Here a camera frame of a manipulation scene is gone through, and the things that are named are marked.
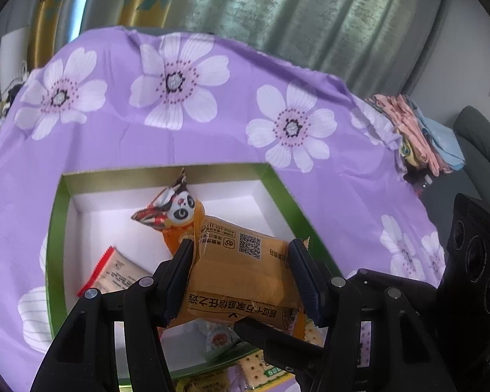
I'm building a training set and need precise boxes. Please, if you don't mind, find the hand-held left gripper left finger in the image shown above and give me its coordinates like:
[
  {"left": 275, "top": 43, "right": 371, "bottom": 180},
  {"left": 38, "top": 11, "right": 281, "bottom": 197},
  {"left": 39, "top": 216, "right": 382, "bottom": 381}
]
[{"left": 33, "top": 237, "right": 194, "bottom": 392}]

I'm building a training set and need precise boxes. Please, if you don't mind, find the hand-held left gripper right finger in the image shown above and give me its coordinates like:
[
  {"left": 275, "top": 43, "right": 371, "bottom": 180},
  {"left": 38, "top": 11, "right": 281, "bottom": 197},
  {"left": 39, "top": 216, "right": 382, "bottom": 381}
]
[{"left": 289, "top": 239, "right": 458, "bottom": 392}]

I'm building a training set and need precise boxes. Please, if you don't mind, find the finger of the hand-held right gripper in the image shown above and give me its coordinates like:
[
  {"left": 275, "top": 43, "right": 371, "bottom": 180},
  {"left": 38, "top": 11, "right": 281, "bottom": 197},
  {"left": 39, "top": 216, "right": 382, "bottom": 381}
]
[
  {"left": 349, "top": 269, "right": 442, "bottom": 308},
  {"left": 234, "top": 318, "right": 329, "bottom": 392}
]

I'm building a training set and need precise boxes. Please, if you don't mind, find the soda cracker packet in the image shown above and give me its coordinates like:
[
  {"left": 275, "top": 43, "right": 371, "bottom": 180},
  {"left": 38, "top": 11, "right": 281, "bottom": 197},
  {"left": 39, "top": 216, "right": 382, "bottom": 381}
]
[{"left": 228, "top": 351, "right": 297, "bottom": 390}]

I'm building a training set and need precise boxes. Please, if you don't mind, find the pale yellow green snack packet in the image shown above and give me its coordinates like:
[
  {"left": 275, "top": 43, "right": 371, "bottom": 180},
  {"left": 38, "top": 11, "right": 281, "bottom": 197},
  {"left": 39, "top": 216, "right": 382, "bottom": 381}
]
[{"left": 196, "top": 320, "right": 246, "bottom": 356}]

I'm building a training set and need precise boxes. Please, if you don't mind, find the orange striped snack packet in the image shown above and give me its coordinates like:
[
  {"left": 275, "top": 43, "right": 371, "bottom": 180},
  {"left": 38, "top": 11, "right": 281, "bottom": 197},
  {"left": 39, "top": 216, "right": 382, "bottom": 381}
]
[{"left": 173, "top": 214, "right": 325, "bottom": 346}]

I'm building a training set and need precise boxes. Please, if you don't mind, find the red white snack packet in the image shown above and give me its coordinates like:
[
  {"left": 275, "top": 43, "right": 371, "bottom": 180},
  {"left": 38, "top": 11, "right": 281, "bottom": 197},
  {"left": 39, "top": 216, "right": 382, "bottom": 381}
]
[{"left": 77, "top": 246, "right": 154, "bottom": 297}]

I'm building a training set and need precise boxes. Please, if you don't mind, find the green cardboard box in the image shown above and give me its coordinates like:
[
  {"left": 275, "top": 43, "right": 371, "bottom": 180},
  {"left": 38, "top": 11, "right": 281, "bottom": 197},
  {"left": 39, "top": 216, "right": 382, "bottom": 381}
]
[{"left": 45, "top": 162, "right": 346, "bottom": 388}]

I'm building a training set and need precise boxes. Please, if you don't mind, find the dark orange snack packet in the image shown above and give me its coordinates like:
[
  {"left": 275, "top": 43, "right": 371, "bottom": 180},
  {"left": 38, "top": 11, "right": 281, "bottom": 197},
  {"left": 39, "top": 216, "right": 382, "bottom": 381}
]
[{"left": 131, "top": 167, "right": 207, "bottom": 254}]

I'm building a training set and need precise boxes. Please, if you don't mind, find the grey sofa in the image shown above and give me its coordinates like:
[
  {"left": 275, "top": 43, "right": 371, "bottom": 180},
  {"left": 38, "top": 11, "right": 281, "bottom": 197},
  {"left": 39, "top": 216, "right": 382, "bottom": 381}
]
[{"left": 408, "top": 106, "right": 490, "bottom": 229}]

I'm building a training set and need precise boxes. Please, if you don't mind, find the pile of folded clothes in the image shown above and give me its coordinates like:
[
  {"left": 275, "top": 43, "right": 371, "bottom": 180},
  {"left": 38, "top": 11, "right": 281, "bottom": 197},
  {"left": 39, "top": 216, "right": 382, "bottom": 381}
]
[{"left": 365, "top": 94, "right": 466, "bottom": 178}]

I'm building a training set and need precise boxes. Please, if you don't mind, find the purple floral cloth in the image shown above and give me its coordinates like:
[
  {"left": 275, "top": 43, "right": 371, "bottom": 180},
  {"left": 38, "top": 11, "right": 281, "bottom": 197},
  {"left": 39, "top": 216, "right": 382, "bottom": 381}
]
[{"left": 0, "top": 26, "right": 448, "bottom": 392}]

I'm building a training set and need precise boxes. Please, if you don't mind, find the black white bundle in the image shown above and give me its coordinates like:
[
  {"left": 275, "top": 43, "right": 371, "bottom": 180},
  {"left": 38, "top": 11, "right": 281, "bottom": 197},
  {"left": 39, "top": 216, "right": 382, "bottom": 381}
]
[{"left": 0, "top": 63, "right": 29, "bottom": 156}]

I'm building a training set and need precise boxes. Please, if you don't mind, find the grey green curtain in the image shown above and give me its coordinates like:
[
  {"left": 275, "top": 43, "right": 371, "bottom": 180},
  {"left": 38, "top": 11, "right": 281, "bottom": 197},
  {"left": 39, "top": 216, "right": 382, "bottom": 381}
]
[{"left": 159, "top": 0, "right": 454, "bottom": 86}]

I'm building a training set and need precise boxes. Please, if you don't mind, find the gold patterned curtain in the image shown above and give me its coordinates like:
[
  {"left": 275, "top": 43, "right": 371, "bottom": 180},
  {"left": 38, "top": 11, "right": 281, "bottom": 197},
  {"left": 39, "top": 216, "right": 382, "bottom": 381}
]
[{"left": 28, "top": 0, "right": 184, "bottom": 70}]

